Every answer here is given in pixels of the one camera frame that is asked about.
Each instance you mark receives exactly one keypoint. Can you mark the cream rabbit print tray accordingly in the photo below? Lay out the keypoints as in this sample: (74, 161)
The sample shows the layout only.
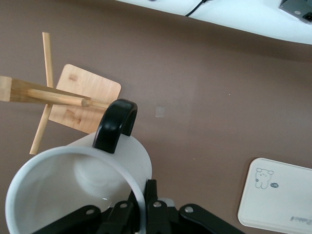
(280, 207)

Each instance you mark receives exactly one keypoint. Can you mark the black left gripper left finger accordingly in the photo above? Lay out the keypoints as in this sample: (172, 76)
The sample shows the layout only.
(97, 221)

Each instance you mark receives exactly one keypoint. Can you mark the wooden mug rack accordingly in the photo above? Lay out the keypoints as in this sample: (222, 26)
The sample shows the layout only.
(80, 80)

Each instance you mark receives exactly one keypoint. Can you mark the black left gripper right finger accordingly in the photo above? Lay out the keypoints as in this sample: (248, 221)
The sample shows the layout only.
(170, 221)

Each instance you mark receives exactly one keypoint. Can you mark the clear tape patch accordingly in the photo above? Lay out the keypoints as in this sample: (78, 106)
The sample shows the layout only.
(160, 111)

